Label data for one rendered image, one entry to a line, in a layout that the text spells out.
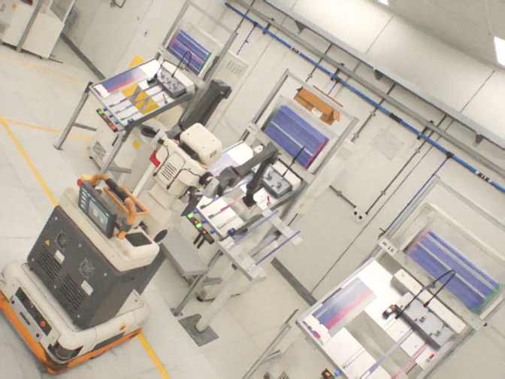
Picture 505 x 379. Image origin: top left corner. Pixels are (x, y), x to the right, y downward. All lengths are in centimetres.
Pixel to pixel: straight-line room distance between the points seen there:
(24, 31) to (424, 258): 582
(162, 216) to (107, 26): 595
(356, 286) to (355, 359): 46
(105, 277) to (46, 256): 41
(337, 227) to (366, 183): 56
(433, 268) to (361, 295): 48
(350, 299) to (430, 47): 287
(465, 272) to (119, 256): 198
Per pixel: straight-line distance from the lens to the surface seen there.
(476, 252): 307
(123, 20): 779
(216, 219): 312
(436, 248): 291
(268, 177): 328
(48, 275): 250
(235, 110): 562
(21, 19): 685
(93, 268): 226
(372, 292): 293
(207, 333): 339
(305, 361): 314
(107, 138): 457
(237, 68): 432
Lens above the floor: 190
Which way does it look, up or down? 16 degrees down
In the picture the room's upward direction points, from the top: 35 degrees clockwise
